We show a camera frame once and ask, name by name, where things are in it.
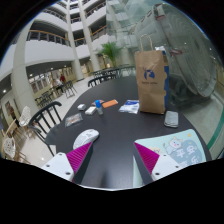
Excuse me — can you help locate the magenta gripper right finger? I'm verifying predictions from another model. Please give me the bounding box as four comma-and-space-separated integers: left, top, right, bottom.
135, 143, 182, 181

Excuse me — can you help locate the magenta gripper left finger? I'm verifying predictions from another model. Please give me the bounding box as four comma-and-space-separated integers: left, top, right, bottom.
42, 143, 93, 184

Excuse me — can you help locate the white computer mouse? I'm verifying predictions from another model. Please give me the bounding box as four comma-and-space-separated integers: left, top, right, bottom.
73, 129, 99, 149

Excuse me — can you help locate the light green cartoon mouse pad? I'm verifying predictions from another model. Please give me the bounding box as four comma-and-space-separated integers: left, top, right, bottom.
133, 129, 207, 187

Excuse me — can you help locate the clear plastic wrapped packet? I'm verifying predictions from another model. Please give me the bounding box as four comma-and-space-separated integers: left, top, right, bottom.
65, 113, 83, 127

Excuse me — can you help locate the grey folded cloth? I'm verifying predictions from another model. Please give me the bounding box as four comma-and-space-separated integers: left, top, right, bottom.
164, 111, 179, 128

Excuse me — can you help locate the black wooden chair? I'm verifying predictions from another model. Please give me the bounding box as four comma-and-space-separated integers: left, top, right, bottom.
28, 101, 62, 154

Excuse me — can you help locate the white small box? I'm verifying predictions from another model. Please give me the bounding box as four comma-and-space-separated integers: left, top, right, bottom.
85, 106, 96, 115

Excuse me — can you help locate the small grey box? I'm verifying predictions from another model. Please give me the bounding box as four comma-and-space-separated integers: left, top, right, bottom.
77, 104, 86, 111

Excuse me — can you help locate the white blue tissue packet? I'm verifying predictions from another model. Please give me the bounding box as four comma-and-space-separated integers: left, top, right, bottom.
119, 100, 139, 114

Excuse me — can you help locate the small blue-capped bottle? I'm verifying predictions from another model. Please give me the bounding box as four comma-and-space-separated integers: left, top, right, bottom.
95, 100, 103, 115

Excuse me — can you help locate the white lattice chair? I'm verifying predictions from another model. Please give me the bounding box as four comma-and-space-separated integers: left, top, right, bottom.
19, 106, 31, 127

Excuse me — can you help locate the orange rectangular card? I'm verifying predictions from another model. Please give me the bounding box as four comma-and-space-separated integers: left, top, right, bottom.
102, 99, 118, 108

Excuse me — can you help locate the black chair behind table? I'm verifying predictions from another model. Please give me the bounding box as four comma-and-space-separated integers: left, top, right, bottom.
88, 75, 116, 87

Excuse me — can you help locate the brown paper bag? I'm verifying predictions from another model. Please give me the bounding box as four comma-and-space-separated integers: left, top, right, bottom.
135, 34, 167, 114

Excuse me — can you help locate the green potted palm plant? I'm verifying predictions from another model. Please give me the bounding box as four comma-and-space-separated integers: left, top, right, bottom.
98, 42, 121, 67

